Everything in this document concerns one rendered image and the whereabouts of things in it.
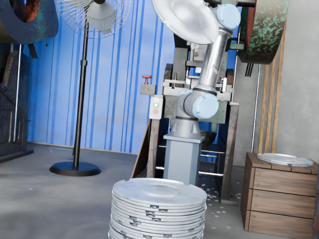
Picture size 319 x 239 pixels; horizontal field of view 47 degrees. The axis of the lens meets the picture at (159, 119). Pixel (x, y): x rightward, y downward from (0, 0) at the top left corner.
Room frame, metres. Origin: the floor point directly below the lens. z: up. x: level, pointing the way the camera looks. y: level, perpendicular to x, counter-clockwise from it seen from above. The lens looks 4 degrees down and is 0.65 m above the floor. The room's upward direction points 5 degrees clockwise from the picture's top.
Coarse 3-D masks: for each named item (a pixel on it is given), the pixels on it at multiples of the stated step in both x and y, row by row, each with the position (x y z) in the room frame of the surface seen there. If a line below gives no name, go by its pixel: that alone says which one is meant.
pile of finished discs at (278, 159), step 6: (258, 156) 1.97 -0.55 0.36; (264, 156) 2.00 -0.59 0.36; (270, 156) 2.02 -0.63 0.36; (276, 156) 2.00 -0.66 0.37; (282, 156) 2.02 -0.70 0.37; (288, 156) 2.08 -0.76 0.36; (294, 156) 2.08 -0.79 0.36; (270, 162) 1.88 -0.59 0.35; (276, 162) 1.85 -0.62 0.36; (282, 162) 1.84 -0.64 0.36; (288, 162) 1.83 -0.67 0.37; (294, 162) 1.89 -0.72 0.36; (300, 162) 1.91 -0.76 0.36; (306, 162) 1.93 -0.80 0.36; (312, 162) 1.94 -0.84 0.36
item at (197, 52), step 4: (192, 44) 2.49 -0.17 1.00; (196, 44) 2.48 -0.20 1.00; (192, 48) 2.49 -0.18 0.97; (196, 48) 2.46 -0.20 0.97; (200, 48) 2.49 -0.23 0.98; (204, 48) 2.49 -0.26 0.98; (192, 52) 2.50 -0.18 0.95; (196, 52) 2.46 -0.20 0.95; (200, 52) 2.46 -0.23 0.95; (204, 52) 2.46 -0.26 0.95; (192, 56) 2.50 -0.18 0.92; (196, 56) 2.46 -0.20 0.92; (200, 56) 2.46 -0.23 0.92; (204, 56) 2.46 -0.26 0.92; (192, 60) 2.50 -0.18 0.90; (196, 60) 2.47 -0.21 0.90; (200, 60) 2.46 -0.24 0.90
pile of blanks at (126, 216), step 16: (112, 192) 1.11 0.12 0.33; (112, 208) 1.08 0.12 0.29; (128, 208) 1.00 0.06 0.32; (144, 208) 0.98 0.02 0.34; (160, 208) 0.97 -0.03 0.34; (176, 208) 0.98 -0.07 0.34; (192, 208) 1.01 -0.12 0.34; (112, 224) 1.06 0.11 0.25; (128, 224) 1.00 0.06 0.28; (144, 224) 0.98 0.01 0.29; (160, 224) 0.97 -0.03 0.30; (176, 224) 0.98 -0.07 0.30; (192, 224) 1.01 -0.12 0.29
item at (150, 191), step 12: (132, 180) 1.22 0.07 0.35; (144, 180) 1.24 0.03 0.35; (156, 180) 1.26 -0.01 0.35; (168, 180) 1.26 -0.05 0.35; (120, 192) 1.06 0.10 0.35; (132, 192) 1.08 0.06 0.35; (144, 192) 1.08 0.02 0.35; (156, 192) 1.08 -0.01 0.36; (168, 192) 1.09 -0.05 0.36; (180, 192) 1.13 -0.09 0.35; (192, 192) 1.14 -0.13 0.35; (204, 192) 1.14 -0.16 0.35; (156, 204) 0.97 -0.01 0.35; (168, 204) 0.97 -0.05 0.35; (180, 204) 0.98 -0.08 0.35; (192, 204) 1.01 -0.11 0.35
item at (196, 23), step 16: (160, 0) 1.33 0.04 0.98; (176, 0) 1.39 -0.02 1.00; (192, 0) 1.45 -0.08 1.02; (160, 16) 1.28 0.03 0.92; (176, 16) 1.33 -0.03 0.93; (192, 16) 1.37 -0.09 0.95; (208, 16) 1.45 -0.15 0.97; (176, 32) 1.27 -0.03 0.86; (192, 32) 1.33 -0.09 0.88; (208, 32) 1.38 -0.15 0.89
